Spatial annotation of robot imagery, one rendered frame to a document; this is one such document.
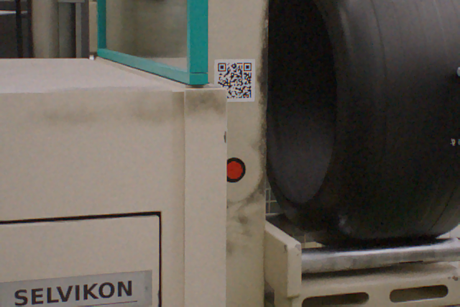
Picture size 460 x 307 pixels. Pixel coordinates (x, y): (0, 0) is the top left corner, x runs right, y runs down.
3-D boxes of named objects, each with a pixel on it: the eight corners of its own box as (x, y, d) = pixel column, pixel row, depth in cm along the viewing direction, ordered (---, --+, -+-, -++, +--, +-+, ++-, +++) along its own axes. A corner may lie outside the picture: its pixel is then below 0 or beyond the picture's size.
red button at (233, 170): (226, 179, 160) (226, 162, 160) (223, 177, 162) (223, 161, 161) (242, 178, 161) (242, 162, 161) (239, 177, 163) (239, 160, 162)
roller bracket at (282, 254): (286, 300, 155) (287, 244, 153) (219, 243, 192) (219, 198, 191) (304, 298, 156) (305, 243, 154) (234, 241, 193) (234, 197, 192)
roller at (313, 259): (281, 261, 163) (289, 280, 160) (287, 244, 161) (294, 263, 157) (451, 247, 174) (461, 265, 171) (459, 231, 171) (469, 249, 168)
